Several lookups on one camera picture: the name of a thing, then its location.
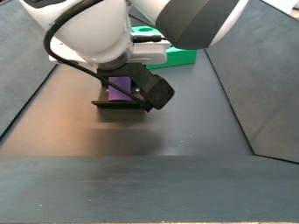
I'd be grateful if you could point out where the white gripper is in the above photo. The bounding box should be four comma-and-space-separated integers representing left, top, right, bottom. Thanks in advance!
50, 32, 170, 70

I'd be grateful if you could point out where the purple cylinder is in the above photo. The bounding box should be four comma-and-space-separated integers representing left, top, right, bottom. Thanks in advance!
106, 76, 133, 102

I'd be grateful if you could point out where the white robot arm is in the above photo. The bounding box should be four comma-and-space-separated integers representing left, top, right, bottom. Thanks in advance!
18, 0, 248, 69

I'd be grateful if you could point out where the green foam shape-sorter block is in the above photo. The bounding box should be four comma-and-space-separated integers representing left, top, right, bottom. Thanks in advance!
132, 26, 197, 69

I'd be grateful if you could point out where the black curved cradle stand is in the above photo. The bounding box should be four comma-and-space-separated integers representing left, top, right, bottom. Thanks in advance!
90, 76, 141, 109

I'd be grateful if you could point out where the black camera cable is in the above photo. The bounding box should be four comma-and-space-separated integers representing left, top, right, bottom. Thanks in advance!
41, 0, 145, 107

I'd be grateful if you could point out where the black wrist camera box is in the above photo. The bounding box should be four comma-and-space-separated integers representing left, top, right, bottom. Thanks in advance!
97, 63, 174, 112

